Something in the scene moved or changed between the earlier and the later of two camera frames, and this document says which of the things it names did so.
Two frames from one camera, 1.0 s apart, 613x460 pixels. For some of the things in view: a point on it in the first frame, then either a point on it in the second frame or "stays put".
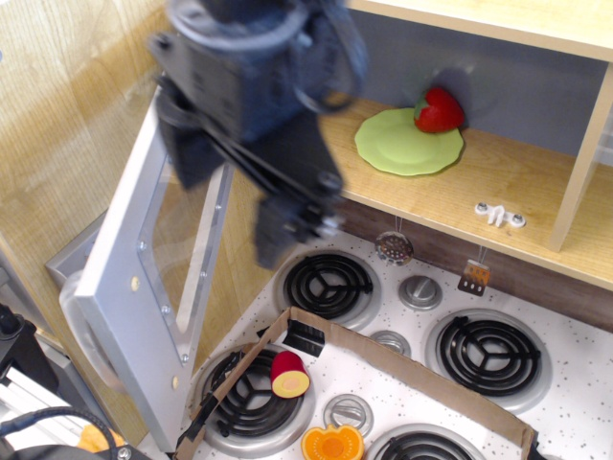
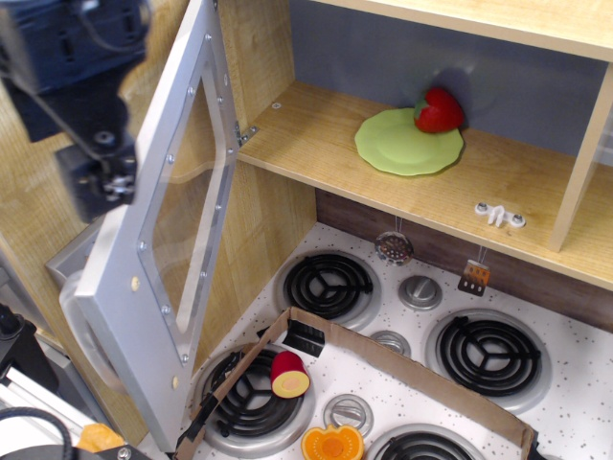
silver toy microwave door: (135, 308) stays put
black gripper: (212, 110) → (93, 113)
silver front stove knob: (348, 410) stays put
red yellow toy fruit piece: (290, 378) stays put
